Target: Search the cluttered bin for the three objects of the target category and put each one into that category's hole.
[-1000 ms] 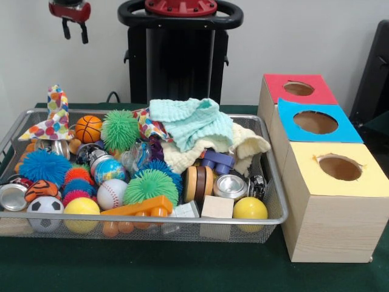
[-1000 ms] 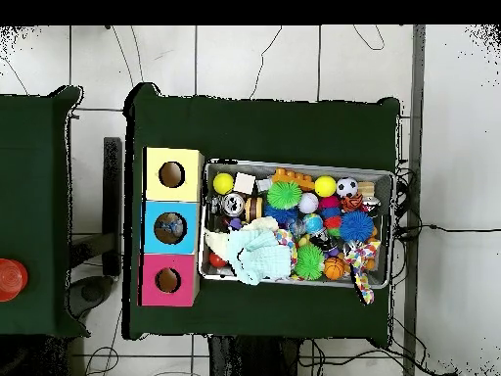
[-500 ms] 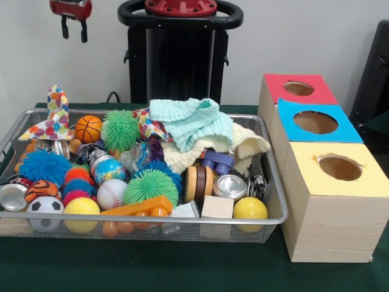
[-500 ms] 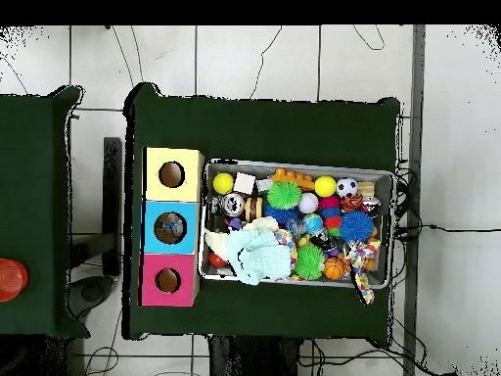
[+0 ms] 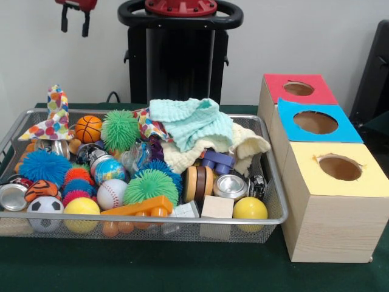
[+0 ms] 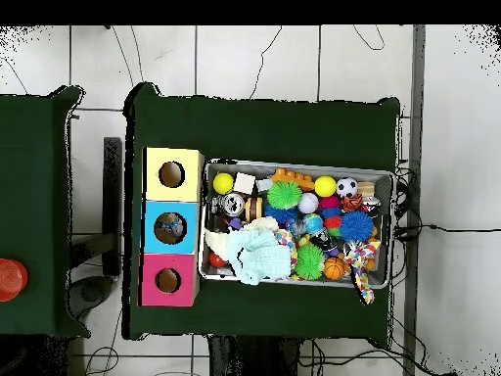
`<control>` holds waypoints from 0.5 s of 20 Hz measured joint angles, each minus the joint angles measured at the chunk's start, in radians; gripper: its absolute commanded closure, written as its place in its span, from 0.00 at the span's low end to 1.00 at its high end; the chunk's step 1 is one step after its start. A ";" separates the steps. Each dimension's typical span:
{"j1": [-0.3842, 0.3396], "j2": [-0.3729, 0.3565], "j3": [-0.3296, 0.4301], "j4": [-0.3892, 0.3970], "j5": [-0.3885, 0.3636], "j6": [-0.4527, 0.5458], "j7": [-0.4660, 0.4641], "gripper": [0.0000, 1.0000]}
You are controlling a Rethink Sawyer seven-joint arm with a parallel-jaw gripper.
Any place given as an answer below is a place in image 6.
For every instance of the mint green muslin cloth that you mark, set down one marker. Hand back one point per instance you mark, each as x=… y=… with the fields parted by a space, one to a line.
x=258 y=254

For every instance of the pale yellow muslin cloth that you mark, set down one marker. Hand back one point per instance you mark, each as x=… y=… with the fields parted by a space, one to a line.
x=264 y=224

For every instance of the colourful polka-dot cloth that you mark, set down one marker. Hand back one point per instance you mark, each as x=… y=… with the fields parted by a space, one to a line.
x=363 y=270

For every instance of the clear mesh bin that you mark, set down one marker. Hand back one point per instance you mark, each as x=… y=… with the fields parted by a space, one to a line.
x=385 y=182

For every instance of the black chair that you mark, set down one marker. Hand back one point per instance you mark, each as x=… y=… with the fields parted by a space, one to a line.
x=113 y=204

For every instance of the green cloth side table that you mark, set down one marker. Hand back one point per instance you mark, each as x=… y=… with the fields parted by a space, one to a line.
x=39 y=172

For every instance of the white baseball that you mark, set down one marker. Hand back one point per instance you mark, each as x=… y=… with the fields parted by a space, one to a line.
x=308 y=203

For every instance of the wooden box with three holes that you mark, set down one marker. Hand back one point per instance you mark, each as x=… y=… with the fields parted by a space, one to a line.
x=188 y=196

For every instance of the green spiky rubber ball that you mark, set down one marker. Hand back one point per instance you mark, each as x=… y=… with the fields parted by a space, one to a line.
x=283 y=194
x=309 y=262

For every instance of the black and white soccer ball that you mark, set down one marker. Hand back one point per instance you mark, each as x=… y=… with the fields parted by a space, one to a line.
x=346 y=186

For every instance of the blue spiky rubber ball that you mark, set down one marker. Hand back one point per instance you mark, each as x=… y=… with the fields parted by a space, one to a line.
x=357 y=225

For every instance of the orange toy basketball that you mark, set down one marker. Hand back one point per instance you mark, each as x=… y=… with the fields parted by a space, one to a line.
x=334 y=269

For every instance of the yellow smiley ball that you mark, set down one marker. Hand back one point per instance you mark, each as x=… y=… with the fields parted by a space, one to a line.
x=223 y=183

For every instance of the red plastic cup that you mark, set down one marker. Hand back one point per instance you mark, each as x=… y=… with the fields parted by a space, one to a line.
x=11 y=280

